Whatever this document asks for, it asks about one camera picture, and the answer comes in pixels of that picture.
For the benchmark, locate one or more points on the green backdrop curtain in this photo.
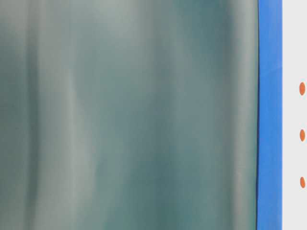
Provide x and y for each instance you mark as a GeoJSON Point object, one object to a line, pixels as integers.
{"type": "Point", "coordinates": [128, 114]}

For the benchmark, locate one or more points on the blue table cloth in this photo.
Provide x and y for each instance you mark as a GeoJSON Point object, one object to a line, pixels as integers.
{"type": "Point", "coordinates": [269, 178]}

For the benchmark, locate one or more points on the large white foam board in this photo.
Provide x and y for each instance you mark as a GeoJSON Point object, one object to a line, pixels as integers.
{"type": "Point", "coordinates": [294, 114]}

